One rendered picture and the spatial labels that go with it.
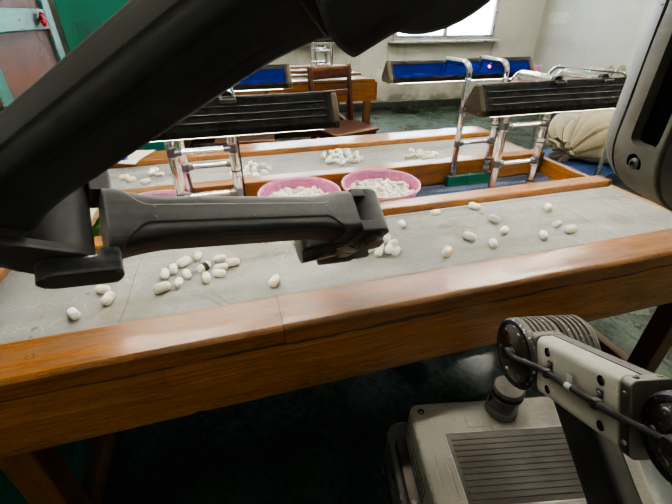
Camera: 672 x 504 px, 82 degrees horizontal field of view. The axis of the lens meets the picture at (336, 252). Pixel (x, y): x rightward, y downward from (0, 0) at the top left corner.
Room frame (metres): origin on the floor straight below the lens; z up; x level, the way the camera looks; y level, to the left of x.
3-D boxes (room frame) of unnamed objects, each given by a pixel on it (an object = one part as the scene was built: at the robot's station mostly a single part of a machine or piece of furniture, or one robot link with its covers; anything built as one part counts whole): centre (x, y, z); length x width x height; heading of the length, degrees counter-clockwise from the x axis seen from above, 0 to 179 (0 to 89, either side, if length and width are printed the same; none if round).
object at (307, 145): (1.73, 0.11, 0.67); 1.81 x 0.12 x 0.19; 106
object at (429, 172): (1.36, 0.00, 0.71); 1.81 x 0.05 x 0.11; 106
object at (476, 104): (1.08, -0.63, 1.08); 0.62 x 0.08 x 0.07; 106
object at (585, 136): (3.23, -2.18, 0.40); 0.74 x 0.56 x 0.38; 105
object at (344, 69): (3.28, -0.06, 0.45); 0.44 x 0.43 x 0.91; 124
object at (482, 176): (1.54, -0.51, 0.90); 0.20 x 0.19 x 0.45; 106
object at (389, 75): (1.62, -0.48, 1.08); 0.62 x 0.08 x 0.07; 106
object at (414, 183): (1.23, -0.15, 0.72); 0.27 x 0.27 x 0.10
